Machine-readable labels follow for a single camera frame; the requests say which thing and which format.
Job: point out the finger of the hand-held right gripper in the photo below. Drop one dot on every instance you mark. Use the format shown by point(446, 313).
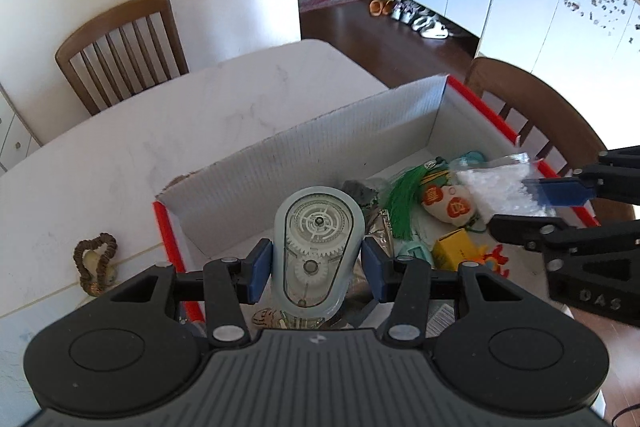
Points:
point(560, 193)
point(525, 229)

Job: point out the brown foil packet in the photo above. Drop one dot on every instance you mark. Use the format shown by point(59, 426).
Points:
point(380, 229)

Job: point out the row of shoes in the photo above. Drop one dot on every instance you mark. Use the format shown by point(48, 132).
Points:
point(425, 19)

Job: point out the clear gear mechanism toy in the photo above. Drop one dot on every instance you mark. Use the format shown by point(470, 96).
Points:
point(315, 232)

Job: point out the orange red plastic toy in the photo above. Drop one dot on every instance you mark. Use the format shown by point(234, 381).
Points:
point(492, 259)

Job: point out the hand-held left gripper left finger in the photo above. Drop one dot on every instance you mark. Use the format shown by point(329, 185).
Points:
point(260, 272)

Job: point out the clear bag of white pellets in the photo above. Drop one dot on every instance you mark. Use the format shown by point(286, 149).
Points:
point(500, 187)

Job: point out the brown wooden slatted chair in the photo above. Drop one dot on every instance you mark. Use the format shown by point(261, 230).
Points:
point(550, 102)
point(120, 42)

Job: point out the green tassel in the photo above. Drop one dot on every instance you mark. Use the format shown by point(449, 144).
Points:
point(405, 202)

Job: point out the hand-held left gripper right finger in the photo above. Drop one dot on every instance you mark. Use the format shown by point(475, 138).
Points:
point(374, 272)

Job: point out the mint green plastic toy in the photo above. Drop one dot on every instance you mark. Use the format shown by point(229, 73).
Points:
point(412, 253)

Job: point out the teal plastic clip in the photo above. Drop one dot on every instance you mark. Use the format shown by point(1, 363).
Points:
point(470, 158)

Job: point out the small yellow box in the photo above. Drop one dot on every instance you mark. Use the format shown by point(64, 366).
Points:
point(455, 249)

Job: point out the white cardboard box red edges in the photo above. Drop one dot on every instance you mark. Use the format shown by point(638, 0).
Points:
point(350, 132)

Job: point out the orange white charm pouch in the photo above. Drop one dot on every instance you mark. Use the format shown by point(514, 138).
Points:
point(447, 204)

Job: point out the wooden cabinet with white drawers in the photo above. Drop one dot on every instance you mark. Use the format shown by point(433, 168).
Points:
point(15, 132)

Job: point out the dark grey small pouch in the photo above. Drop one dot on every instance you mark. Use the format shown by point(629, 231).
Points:
point(361, 193)

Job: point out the white cabinet with stickers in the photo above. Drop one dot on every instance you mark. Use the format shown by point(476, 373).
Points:
point(575, 37)

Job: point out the white printed packet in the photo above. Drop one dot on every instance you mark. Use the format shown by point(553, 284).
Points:
point(442, 319)

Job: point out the pair of orange slippers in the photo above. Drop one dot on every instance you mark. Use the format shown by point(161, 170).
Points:
point(380, 7)

